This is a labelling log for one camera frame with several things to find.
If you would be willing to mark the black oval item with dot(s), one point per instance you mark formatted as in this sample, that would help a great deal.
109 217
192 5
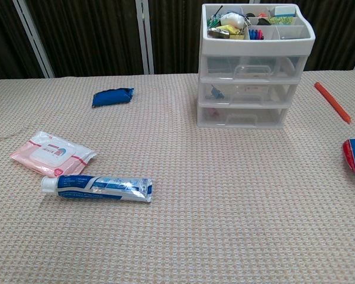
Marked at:
264 21

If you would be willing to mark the blue white toothpaste tube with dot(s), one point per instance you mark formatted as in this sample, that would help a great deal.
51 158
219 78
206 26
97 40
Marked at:
106 188

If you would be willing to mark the green blue patterned packet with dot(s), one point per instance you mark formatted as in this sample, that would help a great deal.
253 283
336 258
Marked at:
281 20

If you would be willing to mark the green printed packet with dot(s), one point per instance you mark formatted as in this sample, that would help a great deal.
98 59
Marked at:
213 21

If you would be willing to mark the pink wet wipes pack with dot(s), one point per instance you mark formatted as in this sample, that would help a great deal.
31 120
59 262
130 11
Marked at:
50 154

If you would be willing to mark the orange-red stick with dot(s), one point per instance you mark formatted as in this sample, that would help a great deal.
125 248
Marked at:
331 100

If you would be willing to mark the beige woven tablecloth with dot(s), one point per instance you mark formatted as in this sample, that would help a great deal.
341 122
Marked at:
177 236

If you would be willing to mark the white blue small box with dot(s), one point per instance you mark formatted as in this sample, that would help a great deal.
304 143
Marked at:
285 12

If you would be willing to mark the white crumpled tissue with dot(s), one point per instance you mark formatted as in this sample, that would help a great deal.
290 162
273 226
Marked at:
231 19

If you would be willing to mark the blue snack packet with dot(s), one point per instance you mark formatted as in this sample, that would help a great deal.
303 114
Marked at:
111 97

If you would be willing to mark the orange red small packet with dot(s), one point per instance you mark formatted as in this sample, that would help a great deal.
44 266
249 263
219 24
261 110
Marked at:
262 14

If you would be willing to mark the yellow snack packet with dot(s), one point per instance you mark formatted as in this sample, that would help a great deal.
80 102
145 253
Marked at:
232 29

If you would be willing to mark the clear bottom drawer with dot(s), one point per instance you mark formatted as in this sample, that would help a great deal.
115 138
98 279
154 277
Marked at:
272 117

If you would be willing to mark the clear top drawer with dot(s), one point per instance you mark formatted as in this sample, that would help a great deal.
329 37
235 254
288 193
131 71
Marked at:
290 66

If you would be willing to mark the blue binder clip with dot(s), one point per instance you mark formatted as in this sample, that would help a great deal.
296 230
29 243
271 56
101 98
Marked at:
216 92

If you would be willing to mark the black round item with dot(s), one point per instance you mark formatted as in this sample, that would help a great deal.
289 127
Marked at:
250 15

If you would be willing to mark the white plastic drawer organizer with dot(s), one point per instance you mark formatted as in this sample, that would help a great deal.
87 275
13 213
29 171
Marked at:
257 46

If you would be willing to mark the clear drawer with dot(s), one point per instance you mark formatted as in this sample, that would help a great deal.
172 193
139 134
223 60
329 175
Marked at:
290 66
284 94
272 117

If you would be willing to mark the blue red clips bundle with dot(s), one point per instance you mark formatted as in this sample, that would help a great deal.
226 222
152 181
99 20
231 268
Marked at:
256 34

